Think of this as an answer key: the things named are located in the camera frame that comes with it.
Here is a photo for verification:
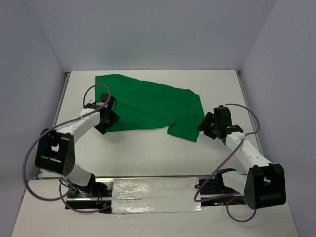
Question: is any green t shirt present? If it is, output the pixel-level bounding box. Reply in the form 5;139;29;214
95;74;204;142

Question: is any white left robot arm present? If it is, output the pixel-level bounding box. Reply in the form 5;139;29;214
35;93;119;197

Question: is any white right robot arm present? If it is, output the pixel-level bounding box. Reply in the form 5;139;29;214
194;104;286;210

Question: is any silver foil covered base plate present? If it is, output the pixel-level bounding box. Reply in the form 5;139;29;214
111;177;202;214

